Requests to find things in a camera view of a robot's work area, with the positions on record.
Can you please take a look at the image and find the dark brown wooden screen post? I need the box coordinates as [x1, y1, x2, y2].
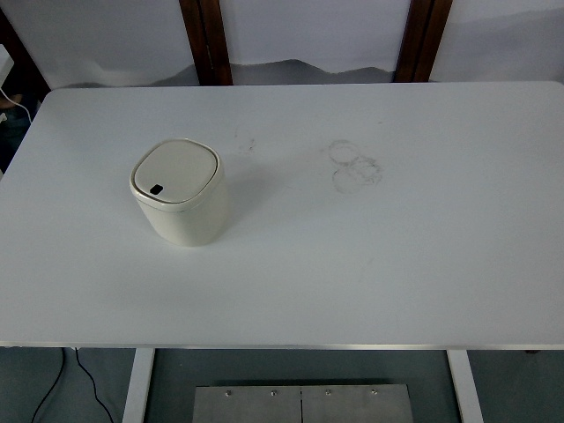
[178, 0, 234, 87]
[0, 7, 52, 94]
[392, 0, 455, 84]

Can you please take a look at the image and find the grey metal plate with screws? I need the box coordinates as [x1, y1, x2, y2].
[192, 384, 413, 423]

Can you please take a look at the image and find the white metal table leg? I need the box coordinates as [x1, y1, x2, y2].
[121, 348, 157, 423]
[446, 350, 486, 423]

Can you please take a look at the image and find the cream plastic lidded trash bin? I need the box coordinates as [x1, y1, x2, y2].
[128, 137, 230, 249]

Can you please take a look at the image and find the thin black floor cable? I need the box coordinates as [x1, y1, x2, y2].
[29, 347, 68, 423]
[75, 347, 114, 423]

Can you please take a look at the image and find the white box device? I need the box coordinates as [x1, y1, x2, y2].
[0, 43, 15, 85]

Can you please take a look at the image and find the thin white cable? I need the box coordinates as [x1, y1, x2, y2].
[0, 85, 33, 123]

